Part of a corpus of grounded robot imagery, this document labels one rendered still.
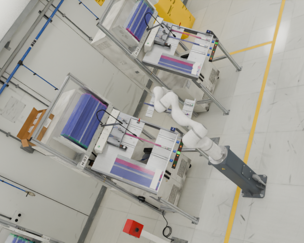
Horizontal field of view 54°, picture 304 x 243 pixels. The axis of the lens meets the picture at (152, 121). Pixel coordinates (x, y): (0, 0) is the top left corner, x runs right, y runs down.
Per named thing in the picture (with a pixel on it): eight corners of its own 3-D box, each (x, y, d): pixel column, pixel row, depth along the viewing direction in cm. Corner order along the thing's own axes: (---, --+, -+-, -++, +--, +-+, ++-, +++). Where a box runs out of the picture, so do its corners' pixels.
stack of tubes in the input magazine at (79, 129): (107, 106, 317) (88, 91, 302) (87, 148, 296) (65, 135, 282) (101, 107, 326) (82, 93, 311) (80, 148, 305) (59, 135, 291)
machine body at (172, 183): (194, 162, 384) (163, 138, 350) (177, 215, 355) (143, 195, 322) (159, 161, 431) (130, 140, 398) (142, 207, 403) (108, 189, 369)
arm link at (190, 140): (214, 144, 253) (199, 130, 240) (199, 158, 257) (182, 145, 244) (209, 136, 263) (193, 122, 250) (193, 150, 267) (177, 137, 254)
